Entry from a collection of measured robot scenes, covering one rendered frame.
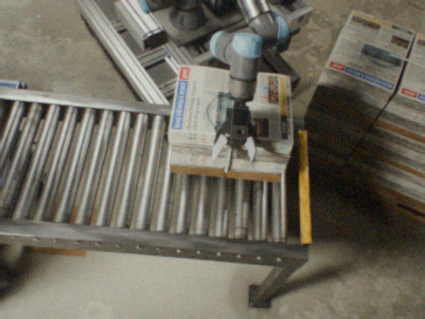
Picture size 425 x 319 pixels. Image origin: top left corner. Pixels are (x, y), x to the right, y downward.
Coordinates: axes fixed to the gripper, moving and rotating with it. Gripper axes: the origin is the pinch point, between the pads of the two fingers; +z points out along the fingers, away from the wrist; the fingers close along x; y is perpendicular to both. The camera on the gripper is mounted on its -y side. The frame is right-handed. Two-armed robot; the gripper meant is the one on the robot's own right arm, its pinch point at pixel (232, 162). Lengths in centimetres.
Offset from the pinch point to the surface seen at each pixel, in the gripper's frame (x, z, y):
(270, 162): -12.3, 4.5, 10.8
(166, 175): 21.5, 16.8, 17.1
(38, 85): 117, 31, 135
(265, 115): -8.7, -10.3, 13.5
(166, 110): 25.3, 1.3, 39.5
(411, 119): -73, 2, 57
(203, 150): 9.1, 1.6, 8.6
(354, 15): -50, -33, 87
